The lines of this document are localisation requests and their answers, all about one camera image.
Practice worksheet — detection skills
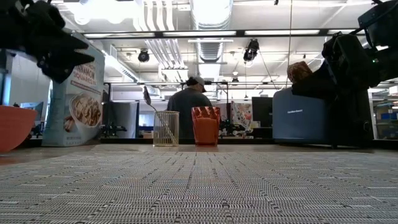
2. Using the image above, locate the silver ceiling duct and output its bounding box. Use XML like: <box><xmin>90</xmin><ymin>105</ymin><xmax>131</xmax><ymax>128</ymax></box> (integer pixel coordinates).
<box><xmin>189</xmin><ymin>0</ymin><xmax>234</xmax><ymax>63</ymax></box>

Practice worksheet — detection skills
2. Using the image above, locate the orange bowl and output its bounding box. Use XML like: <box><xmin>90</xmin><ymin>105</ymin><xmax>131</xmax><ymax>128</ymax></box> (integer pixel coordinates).
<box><xmin>0</xmin><ymin>105</ymin><xmax>39</xmax><ymax>153</ymax></box>

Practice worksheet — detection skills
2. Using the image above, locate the black ceiling-mounted camera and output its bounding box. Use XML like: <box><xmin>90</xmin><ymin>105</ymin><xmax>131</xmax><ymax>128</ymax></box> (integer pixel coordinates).
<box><xmin>137</xmin><ymin>49</ymin><xmax>150</xmax><ymax>63</ymax></box>
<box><xmin>243</xmin><ymin>38</ymin><xmax>261</xmax><ymax>62</ymax></box>

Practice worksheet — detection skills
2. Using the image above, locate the background computer monitor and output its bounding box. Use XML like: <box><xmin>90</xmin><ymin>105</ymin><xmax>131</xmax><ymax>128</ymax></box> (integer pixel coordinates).
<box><xmin>19</xmin><ymin>101</ymin><xmax>45</xmax><ymax>121</ymax></box>

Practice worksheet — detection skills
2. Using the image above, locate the black background monitor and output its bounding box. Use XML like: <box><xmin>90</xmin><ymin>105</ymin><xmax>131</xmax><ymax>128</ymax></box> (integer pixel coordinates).
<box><xmin>251</xmin><ymin>96</ymin><xmax>274</xmax><ymax>128</ymax></box>

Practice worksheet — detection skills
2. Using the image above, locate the black overhead frame bar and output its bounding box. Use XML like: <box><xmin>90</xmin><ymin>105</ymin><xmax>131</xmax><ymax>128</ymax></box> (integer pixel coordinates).
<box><xmin>74</xmin><ymin>28</ymin><xmax>359</xmax><ymax>40</ymax></box>

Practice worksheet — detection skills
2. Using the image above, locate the person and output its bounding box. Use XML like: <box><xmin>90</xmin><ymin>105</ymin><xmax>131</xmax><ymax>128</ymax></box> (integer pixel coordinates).
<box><xmin>166</xmin><ymin>75</ymin><xmax>213</xmax><ymax>139</ymax></box>

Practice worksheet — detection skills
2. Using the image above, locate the brown toast slice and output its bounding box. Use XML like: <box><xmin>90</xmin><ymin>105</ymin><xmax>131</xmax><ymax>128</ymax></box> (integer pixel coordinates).
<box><xmin>286</xmin><ymin>60</ymin><xmax>313</xmax><ymax>85</ymax></box>

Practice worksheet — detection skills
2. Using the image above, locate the orange faceted tumbler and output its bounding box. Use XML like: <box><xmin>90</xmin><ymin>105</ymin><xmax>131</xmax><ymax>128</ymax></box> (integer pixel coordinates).
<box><xmin>191</xmin><ymin>106</ymin><xmax>221</xmax><ymax>147</ymax></box>

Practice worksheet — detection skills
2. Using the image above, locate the grey woven placemat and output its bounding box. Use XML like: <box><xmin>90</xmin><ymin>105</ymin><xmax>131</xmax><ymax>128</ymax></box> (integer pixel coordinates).
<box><xmin>0</xmin><ymin>144</ymin><xmax>398</xmax><ymax>224</ymax></box>

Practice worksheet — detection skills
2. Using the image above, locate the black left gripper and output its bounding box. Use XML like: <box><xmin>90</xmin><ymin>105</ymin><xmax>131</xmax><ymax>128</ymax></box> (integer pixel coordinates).
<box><xmin>24</xmin><ymin>0</ymin><xmax>96</xmax><ymax>84</ymax></box>

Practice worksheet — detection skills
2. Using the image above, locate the black toaster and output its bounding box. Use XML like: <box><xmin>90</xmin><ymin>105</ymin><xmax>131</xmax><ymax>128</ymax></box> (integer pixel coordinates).
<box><xmin>272</xmin><ymin>86</ymin><xmax>375</xmax><ymax>147</ymax></box>

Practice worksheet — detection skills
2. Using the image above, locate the storage shelf with boxes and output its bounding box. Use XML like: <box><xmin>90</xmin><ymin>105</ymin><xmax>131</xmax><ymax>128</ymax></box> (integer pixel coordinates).
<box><xmin>374</xmin><ymin>99</ymin><xmax>398</xmax><ymax>140</ymax></box>

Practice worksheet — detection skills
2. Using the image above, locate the cinnamon squares cereal box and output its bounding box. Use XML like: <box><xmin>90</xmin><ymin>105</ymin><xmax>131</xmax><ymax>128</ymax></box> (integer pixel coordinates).
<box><xmin>42</xmin><ymin>30</ymin><xmax>106</xmax><ymax>147</ymax></box>

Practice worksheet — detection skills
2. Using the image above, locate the gold wire utensil holder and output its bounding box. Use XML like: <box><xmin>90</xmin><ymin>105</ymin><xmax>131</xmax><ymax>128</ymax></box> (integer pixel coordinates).
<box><xmin>152</xmin><ymin>110</ymin><xmax>180</xmax><ymax>147</ymax></box>

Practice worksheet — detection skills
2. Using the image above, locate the teal-white handled metal spoon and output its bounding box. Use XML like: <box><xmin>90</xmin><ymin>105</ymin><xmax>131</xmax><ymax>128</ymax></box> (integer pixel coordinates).
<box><xmin>142</xmin><ymin>85</ymin><xmax>175</xmax><ymax>144</ymax></box>

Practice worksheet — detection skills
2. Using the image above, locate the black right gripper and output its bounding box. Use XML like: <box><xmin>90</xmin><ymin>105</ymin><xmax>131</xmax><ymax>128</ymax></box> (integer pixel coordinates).
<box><xmin>291</xmin><ymin>32</ymin><xmax>382</xmax><ymax>101</ymax></box>

